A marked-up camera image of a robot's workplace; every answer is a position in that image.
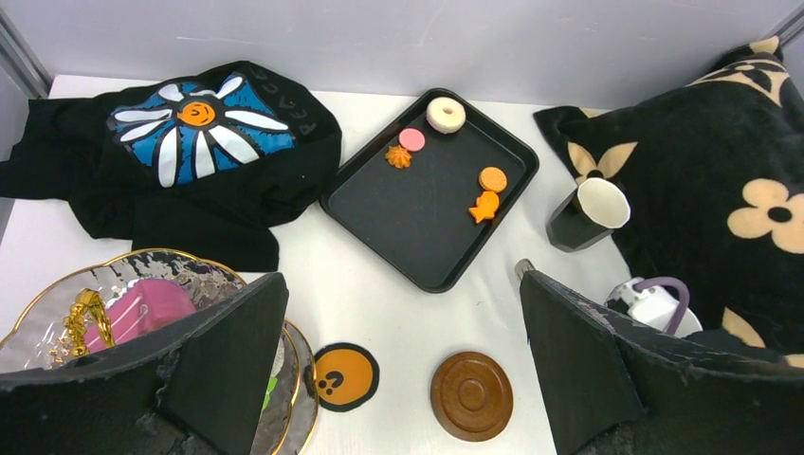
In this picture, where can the pink macaron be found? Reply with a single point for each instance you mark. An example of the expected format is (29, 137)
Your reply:
(412, 139)

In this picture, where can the metal tongs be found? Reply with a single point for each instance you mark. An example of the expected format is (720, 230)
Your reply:
(522, 268)

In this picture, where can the pink cupcake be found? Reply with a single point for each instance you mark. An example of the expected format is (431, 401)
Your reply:
(143, 307)

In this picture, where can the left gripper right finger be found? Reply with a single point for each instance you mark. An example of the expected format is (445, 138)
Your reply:
(611, 385)

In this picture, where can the black paper cup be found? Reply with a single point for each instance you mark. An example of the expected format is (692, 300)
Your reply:
(593, 211)

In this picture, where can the orange fish cookie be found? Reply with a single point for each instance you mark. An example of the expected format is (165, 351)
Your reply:
(485, 207)

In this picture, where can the brown round coaster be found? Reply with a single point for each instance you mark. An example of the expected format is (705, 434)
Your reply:
(471, 397)

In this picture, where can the orange swirl cookie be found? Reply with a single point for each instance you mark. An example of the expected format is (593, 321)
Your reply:
(398, 157)

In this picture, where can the white ring donut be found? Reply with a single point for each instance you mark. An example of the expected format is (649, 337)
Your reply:
(446, 115)

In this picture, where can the black floral blanket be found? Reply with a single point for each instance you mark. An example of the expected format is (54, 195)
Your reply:
(713, 171)

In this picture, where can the black flower-print cloth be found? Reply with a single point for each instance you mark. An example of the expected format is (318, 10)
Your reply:
(207, 164)

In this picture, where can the black serving tray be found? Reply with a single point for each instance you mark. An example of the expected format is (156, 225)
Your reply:
(417, 219)

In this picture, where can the orange black round coaster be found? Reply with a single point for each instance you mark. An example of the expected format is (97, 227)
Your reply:
(347, 376)

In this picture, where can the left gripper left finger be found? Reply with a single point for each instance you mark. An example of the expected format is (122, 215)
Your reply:
(195, 386)

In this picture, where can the small orange cookie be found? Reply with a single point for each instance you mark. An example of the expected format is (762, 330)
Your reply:
(493, 179)

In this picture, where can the green cake slice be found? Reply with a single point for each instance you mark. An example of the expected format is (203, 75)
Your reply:
(272, 382)

